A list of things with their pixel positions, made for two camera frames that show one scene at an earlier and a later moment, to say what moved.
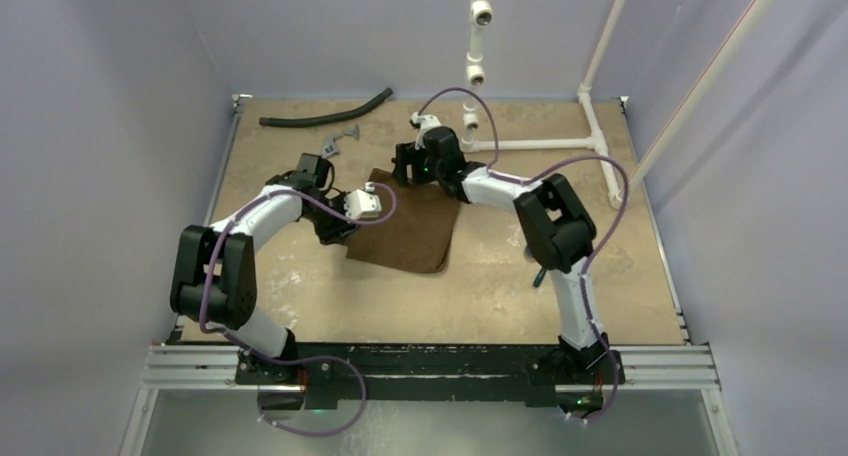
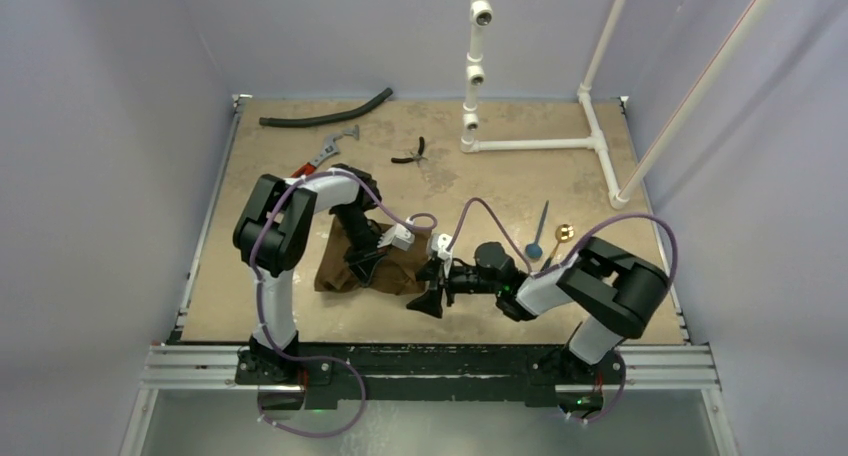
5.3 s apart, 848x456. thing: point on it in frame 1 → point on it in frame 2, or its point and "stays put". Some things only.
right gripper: [404, 163] → [446, 283]
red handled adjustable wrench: [330, 146] stays put
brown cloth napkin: [417, 236] → [397, 270]
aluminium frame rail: [195, 362] stays put
